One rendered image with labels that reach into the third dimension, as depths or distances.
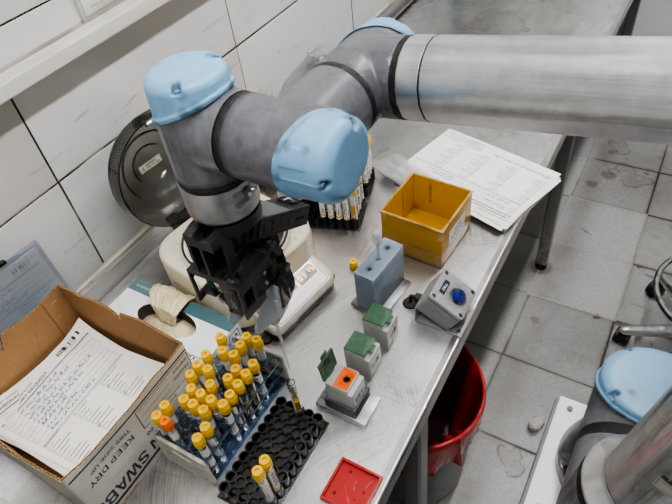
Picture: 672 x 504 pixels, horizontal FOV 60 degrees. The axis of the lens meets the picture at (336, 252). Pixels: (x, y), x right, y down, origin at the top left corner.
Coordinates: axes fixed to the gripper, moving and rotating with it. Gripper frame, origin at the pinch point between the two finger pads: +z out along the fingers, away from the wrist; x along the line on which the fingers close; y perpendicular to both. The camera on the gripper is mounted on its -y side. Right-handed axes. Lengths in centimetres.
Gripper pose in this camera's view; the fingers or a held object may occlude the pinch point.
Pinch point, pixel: (272, 312)
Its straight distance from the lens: 75.6
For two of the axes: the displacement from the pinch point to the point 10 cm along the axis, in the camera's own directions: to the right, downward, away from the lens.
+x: 8.7, 2.8, -4.1
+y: -4.8, 6.6, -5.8
